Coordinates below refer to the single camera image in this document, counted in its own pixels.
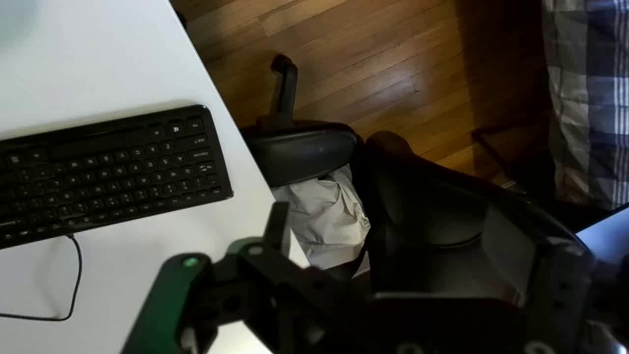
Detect black computer keyboard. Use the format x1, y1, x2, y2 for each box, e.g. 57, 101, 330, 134
0, 105, 236, 252

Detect plaid checked fabric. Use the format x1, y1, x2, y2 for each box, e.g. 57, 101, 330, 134
538, 0, 629, 213

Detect white crumpled cloth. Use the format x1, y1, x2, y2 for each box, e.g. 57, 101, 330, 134
271, 164, 373, 272

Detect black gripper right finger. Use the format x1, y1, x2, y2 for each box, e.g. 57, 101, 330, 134
523, 237, 599, 354

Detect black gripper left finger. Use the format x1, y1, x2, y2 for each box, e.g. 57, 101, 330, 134
120, 201, 369, 354

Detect thin black keyboard cable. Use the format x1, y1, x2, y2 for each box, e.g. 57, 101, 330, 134
0, 235, 84, 323

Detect black leather office chair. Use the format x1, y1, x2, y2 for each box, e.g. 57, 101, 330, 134
361, 131, 595, 311

